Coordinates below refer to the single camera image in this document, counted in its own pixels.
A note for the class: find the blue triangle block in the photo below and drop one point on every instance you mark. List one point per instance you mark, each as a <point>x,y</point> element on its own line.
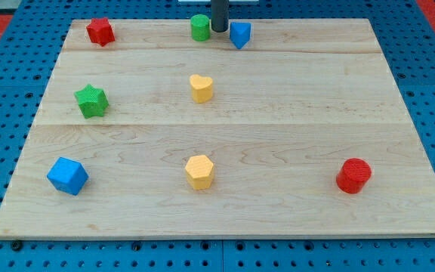
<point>240,33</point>

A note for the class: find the yellow heart block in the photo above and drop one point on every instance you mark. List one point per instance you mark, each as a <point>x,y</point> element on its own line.
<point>201,88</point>

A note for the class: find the yellow hexagon block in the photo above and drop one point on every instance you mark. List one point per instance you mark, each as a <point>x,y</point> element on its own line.
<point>199,172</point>

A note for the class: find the wooden board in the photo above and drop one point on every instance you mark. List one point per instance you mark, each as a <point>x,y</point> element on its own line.
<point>287,110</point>

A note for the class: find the green cylinder block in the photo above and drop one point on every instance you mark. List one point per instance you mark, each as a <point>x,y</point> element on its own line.
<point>200,27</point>

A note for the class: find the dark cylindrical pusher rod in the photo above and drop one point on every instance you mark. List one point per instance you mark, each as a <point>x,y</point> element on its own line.
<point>219,15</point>

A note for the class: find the green star block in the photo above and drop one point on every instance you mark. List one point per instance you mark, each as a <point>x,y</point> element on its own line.
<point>91,101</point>

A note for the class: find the red cylinder block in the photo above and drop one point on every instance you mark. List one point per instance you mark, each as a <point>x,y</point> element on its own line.
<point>353,175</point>

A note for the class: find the blue cube block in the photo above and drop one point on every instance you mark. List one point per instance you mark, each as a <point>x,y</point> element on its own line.
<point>67,175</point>

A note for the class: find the red star block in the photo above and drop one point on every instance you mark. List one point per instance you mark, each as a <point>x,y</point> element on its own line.
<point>100,31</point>

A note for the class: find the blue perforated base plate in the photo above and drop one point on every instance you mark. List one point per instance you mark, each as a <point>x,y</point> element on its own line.
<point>28,52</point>

